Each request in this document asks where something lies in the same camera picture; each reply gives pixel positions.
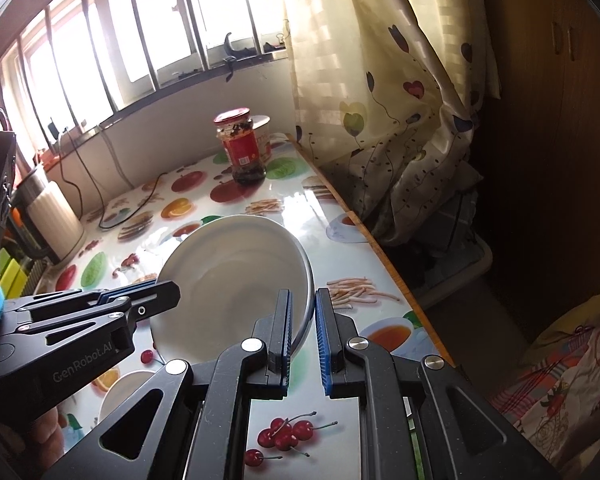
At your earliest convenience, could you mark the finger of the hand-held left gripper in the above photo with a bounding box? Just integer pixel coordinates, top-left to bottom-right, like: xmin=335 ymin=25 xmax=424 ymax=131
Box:
xmin=9 ymin=280 xmax=159 ymax=317
xmin=15 ymin=281 xmax=182 ymax=350

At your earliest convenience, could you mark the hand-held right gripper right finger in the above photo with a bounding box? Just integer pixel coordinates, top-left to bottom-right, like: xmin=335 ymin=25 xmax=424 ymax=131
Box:
xmin=316 ymin=287 xmax=561 ymax=480

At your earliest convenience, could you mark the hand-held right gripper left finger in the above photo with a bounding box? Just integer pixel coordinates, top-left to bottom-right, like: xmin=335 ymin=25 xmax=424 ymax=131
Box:
xmin=40 ymin=289 xmax=296 ymax=480

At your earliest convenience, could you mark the white bowl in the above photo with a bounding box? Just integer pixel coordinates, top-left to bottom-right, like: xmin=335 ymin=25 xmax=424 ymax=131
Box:
xmin=150 ymin=215 xmax=315 ymax=365

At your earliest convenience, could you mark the small beige plate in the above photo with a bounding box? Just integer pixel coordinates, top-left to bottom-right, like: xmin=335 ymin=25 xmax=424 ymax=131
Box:
xmin=98 ymin=370 xmax=156 ymax=426

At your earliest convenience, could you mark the person's left hand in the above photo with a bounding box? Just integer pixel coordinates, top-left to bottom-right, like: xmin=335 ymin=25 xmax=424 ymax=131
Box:
xmin=22 ymin=405 xmax=67 ymax=471

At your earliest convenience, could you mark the lime green box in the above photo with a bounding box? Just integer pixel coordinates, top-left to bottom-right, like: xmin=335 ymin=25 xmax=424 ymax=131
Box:
xmin=0 ymin=255 xmax=31 ymax=301

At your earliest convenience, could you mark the white electric kettle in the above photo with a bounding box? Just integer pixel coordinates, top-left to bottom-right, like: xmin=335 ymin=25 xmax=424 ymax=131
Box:
xmin=15 ymin=165 xmax=87 ymax=263

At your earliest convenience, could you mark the fruit printed tablecloth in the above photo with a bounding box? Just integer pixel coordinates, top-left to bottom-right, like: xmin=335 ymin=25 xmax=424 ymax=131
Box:
xmin=35 ymin=132 xmax=456 ymax=480

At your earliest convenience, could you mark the white plastic bin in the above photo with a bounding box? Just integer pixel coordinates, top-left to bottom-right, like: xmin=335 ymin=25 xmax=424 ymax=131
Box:
xmin=405 ymin=240 xmax=494 ymax=311

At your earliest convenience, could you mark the red lidded sauce jar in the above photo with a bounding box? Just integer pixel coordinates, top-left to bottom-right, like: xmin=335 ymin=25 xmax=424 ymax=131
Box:
xmin=213 ymin=107 xmax=267 ymax=186

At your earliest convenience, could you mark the red and white paper cup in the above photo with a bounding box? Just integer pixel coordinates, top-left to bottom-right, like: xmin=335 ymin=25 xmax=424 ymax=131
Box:
xmin=250 ymin=116 xmax=272 ymax=162

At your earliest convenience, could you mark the floral printed blanket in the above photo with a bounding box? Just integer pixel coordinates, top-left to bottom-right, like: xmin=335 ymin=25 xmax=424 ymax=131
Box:
xmin=485 ymin=300 xmax=600 ymax=466

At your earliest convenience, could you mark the black window latch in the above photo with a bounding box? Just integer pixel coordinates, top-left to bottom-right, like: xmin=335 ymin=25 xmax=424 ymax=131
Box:
xmin=222 ymin=32 xmax=256 ymax=83

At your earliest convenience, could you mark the barred window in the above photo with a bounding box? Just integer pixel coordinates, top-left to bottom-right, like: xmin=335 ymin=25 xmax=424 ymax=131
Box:
xmin=0 ymin=0 xmax=288 ymax=161

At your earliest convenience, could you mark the cream balloon print curtain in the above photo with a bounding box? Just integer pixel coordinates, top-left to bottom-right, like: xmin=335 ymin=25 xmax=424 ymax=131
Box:
xmin=282 ymin=0 xmax=501 ymax=246

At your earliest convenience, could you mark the brown wooden wardrobe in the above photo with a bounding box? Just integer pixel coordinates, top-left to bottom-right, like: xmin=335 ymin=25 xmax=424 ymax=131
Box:
xmin=480 ymin=0 xmax=600 ymax=346

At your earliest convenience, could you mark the black power cable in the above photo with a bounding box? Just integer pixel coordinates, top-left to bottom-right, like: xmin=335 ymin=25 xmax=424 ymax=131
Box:
xmin=60 ymin=127 xmax=169 ymax=231

